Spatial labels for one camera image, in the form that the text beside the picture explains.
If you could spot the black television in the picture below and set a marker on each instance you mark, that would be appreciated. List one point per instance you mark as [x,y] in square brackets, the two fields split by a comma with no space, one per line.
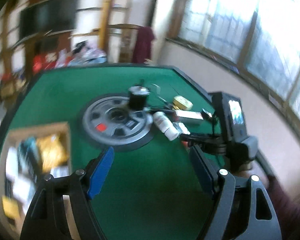
[48,15]

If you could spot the white long box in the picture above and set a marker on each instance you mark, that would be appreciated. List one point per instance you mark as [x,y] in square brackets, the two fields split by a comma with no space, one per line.
[188,117]

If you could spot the cardboard box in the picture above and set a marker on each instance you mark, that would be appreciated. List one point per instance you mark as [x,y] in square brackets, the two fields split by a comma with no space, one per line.
[21,171]

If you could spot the maroon cloth on chair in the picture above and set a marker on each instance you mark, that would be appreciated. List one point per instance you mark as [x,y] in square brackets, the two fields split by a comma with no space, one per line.
[143,45]

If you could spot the yellow snack bag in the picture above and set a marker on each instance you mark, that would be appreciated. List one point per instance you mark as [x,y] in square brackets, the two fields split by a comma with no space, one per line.
[52,151]

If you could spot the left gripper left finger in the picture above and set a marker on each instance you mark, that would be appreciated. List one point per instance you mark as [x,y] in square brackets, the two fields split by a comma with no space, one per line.
[97,171]

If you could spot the wooden chair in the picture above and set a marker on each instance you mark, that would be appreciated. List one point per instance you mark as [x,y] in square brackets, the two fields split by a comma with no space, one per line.
[122,38]

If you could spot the grey round table centre disc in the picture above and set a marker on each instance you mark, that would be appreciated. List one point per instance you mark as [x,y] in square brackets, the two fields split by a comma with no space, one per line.
[107,121]

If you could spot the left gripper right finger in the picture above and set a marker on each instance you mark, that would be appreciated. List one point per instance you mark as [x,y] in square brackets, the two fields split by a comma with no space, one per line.
[205,172]

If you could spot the cream yellow small case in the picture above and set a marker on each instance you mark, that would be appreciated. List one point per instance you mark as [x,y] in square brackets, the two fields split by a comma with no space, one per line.
[179,102]

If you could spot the white pill bottle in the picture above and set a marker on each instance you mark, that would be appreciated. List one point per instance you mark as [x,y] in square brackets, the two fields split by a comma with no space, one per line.
[164,124]

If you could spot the black cylindrical motor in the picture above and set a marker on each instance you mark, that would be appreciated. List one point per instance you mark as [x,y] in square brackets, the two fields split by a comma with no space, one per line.
[138,95]

